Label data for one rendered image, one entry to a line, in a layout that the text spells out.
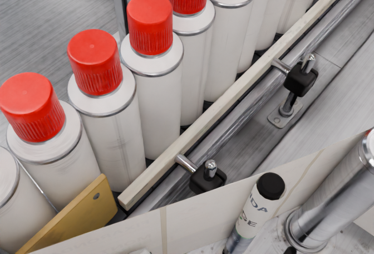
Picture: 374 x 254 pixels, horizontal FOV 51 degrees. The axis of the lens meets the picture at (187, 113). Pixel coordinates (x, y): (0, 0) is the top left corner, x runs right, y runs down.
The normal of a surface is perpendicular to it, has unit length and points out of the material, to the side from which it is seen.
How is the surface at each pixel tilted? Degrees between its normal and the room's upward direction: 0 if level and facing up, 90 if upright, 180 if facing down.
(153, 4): 3
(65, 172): 90
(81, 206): 90
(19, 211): 90
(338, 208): 90
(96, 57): 2
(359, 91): 0
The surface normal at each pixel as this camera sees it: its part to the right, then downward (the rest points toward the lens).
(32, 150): -0.06, 0.16
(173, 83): 0.65, 0.65
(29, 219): 0.86, 0.44
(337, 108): 0.04, -0.53
